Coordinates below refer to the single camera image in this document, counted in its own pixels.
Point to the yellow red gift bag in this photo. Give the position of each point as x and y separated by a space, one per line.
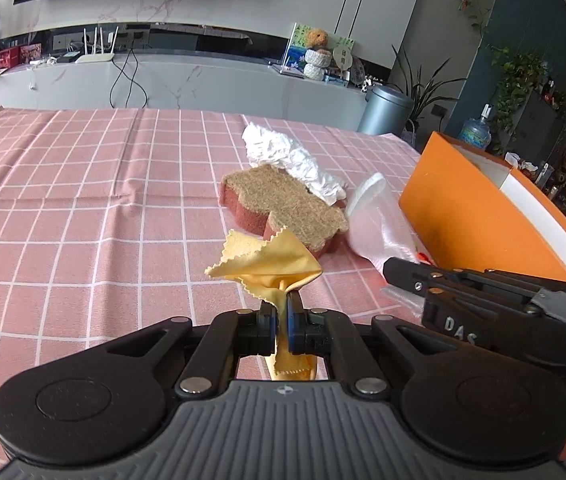
522 164

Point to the red box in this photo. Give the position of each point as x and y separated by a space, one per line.
8 57
30 53

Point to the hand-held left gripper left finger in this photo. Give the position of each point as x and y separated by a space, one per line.
270 327

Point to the grey cabinet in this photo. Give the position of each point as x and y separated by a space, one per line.
538 125

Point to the white router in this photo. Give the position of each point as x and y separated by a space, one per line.
94 55

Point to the white marble television console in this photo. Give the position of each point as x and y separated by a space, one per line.
203 85

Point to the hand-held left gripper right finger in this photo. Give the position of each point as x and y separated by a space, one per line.
294 327

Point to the small black box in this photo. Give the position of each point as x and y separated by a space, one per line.
68 57

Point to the green blue painting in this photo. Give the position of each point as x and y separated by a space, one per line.
294 52

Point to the pink checked tablecloth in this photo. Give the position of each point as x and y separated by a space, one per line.
63 200

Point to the trailing vine plant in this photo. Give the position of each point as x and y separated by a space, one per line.
518 80

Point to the white tissue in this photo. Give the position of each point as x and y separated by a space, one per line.
288 155

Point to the orange cardboard box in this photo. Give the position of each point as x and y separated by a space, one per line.
463 210

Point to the decorative plate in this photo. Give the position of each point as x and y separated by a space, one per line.
358 72

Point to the brown teddy bear plush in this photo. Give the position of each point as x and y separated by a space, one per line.
316 37

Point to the clear plastic bag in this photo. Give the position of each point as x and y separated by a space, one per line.
378 220

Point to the long-leaf potted plant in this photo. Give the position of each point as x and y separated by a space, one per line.
420 100

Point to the grey round bin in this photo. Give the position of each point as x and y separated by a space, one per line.
383 112

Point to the silver laptop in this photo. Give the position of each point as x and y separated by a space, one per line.
288 69

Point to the small figurines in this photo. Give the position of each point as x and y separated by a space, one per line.
375 84

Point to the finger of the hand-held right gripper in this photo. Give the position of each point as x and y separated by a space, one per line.
463 275
413 282

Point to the yellow cloth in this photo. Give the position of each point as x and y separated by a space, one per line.
263 260

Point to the round fan ornament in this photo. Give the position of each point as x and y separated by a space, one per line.
343 57

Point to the blue water bottle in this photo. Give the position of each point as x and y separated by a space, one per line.
474 132

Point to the brown scouring sponge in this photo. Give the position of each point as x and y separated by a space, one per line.
283 200

